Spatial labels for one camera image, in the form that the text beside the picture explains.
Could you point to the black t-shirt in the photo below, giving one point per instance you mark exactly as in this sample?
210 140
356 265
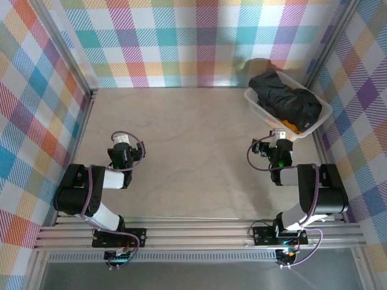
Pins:
281 96

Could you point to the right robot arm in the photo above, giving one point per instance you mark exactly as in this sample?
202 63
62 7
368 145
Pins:
329 193

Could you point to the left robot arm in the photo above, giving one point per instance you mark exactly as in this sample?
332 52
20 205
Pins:
75 193

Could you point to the orange t-shirt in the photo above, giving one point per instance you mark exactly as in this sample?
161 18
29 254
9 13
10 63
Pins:
290 125

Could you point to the white plastic basket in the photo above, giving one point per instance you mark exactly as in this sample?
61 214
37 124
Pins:
317 124

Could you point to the grey metal panel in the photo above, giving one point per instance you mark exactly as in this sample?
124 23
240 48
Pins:
196 278

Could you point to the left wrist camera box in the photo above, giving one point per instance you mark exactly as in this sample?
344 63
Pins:
141 150

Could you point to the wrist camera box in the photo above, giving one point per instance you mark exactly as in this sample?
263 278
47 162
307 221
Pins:
257 148
141 150

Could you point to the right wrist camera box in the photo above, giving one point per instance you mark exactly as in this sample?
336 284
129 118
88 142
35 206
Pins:
257 148

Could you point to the aluminium side rail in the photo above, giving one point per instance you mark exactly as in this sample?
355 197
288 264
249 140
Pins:
320 151
79 136

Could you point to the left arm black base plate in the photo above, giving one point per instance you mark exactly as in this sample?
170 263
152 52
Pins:
142 234

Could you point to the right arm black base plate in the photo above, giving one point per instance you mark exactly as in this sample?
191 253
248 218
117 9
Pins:
263 235

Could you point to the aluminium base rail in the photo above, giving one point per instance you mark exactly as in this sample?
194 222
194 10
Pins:
196 235

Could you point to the aluminium corner post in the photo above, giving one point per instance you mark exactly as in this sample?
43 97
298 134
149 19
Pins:
332 45
70 51

